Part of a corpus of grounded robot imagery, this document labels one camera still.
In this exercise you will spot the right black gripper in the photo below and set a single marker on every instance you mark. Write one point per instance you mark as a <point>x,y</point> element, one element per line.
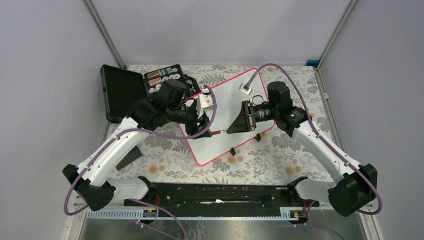
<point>244,122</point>

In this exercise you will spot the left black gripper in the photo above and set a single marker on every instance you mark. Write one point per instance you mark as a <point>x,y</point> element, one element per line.
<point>194,128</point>

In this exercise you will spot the pink framed whiteboard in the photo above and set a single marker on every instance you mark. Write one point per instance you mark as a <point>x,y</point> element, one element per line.
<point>228,116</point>

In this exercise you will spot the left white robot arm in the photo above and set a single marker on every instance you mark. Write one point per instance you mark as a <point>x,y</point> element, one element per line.
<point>162,113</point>

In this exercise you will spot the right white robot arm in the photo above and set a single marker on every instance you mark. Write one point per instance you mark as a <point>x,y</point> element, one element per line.
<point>353,185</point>

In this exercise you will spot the floral patterned table mat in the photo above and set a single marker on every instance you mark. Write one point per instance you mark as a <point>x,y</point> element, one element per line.
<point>239,158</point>

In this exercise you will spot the black poker chip case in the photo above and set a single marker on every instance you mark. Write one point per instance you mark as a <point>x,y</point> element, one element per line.
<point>122,87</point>

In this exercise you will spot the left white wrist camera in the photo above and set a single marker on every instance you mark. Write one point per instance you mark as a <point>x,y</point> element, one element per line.
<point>204,103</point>

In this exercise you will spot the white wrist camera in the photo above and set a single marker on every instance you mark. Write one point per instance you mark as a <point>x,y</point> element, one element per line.
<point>246,89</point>
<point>204,103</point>

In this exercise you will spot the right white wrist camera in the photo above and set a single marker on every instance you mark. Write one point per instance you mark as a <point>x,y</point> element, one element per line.
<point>246,89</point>

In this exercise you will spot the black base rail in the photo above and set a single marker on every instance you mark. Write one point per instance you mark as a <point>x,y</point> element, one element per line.
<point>194,197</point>

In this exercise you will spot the blue corner bracket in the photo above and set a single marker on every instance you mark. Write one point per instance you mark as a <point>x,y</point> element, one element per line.
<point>312,63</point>

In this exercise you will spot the white slotted cable duct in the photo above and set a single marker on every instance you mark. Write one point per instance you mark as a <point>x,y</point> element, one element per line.
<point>277,214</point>

